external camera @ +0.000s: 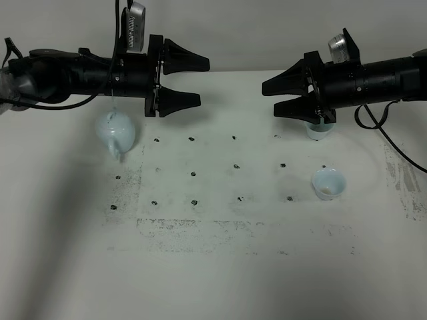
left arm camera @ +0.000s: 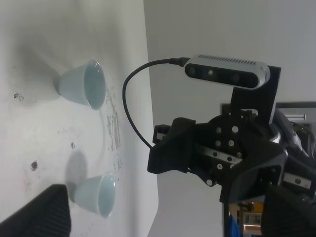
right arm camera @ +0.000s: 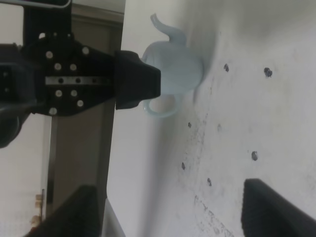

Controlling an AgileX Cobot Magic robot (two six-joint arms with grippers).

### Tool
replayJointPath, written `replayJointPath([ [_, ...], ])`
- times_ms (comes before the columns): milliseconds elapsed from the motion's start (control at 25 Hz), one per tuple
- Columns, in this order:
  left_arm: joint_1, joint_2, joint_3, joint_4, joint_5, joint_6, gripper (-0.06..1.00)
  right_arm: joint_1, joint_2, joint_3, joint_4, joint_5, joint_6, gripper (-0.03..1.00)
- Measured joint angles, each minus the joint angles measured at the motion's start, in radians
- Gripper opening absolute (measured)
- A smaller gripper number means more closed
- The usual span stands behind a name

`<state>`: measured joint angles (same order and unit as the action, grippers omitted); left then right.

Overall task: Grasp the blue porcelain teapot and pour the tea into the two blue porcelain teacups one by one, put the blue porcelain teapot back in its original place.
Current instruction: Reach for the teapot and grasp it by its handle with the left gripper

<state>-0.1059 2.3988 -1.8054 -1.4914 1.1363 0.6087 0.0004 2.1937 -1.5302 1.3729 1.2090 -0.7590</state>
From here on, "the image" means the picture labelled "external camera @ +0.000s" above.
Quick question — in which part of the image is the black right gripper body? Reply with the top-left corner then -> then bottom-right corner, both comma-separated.
304,51 -> 366,124

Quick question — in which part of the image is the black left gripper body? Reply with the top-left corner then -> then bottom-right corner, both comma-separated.
113,35 -> 163,117

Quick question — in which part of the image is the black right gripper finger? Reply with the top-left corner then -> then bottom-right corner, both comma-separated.
262,59 -> 309,97
274,93 -> 320,121

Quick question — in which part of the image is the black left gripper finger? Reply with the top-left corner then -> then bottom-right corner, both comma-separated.
157,87 -> 201,117
163,39 -> 210,75

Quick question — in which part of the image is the light blue porcelain teapot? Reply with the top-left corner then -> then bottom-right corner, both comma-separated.
95,97 -> 136,161

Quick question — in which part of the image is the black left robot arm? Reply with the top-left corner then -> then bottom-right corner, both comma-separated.
1,35 -> 210,117

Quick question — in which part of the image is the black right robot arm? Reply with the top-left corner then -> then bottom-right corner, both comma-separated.
262,51 -> 426,125

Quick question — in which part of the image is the far light blue teacup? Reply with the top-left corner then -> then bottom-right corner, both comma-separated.
305,122 -> 335,141

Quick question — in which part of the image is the light blue teacup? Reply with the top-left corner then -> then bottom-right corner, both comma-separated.
305,122 -> 335,141
312,167 -> 347,201

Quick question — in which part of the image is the near light blue teacup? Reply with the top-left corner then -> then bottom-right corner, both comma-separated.
312,167 -> 347,201

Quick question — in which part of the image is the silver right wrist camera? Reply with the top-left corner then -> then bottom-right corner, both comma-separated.
328,28 -> 360,64

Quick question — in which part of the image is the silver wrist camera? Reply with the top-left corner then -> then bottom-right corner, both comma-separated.
328,28 -> 360,64
121,1 -> 146,53

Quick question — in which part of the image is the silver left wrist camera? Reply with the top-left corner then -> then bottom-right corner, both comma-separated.
121,1 -> 146,53

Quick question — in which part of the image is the black left camera cable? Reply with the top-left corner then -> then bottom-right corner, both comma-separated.
19,0 -> 121,111

